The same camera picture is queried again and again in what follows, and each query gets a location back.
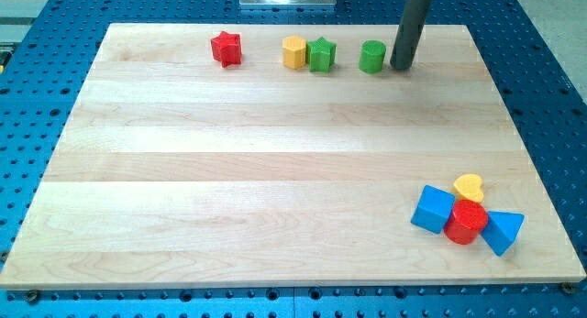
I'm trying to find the red cylinder block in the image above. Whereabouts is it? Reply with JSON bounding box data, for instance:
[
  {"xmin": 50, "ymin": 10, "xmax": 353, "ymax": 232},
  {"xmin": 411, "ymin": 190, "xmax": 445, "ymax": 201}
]
[{"xmin": 444, "ymin": 200, "xmax": 489, "ymax": 245}]

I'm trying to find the blue cube block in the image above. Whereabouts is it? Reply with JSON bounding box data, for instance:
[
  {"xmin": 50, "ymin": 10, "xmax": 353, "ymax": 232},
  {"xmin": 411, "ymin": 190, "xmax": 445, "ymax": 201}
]
[{"xmin": 411, "ymin": 185, "xmax": 456, "ymax": 234}]

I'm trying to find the green star block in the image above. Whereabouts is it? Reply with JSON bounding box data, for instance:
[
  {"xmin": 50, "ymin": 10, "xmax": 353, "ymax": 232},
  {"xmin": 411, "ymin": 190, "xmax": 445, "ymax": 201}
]
[{"xmin": 306, "ymin": 37, "xmax": 337, "ymax": 72}]

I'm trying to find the yellow hexagon block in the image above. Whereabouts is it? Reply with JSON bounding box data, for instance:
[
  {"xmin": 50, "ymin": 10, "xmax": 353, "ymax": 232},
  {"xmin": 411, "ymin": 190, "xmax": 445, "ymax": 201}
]
[{"xmin": 282, "ymin": 36, "xmax": 306, "ymax": 70}]

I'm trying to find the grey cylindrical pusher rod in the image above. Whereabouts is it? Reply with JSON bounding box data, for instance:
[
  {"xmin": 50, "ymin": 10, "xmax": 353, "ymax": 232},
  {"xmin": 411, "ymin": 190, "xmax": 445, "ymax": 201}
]
[{"xmin": 390, "ymin": 0, "xmax": 432, "ymax": 71}]

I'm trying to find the blue triangle block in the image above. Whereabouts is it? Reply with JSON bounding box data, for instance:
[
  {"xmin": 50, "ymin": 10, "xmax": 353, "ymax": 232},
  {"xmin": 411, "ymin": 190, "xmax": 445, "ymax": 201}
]
[{"xmin": 481, "ymin": 211, "xmax": 525, "ymax": 257}]

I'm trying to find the light wooden board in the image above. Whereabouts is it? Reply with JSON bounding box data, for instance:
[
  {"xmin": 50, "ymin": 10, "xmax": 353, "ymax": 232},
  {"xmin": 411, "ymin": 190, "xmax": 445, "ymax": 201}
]
[{"xmin": 1, "ymin": 23, "xmax": 585, "ymax": 290}]

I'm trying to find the green cylinder block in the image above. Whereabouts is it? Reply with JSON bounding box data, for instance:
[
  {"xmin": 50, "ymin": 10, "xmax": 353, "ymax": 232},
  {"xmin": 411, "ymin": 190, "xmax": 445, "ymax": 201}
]
[{"xmin": 359, "ymin": 40, "xmax": 386, "ymax": 74}]

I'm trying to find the red star block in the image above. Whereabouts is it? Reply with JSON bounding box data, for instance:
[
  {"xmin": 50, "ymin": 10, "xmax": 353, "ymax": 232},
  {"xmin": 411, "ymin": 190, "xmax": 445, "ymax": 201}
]
[{"xmin": 210, "ymin": 31, "xmax": 242, "ymax": 68}]

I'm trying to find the yellow heart block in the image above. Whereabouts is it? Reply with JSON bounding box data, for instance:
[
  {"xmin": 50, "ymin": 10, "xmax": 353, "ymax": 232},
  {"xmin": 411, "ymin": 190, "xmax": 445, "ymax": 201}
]
[{"xmin": 452, "ymin": 173, "xmax": 484, "ymax": 203}]

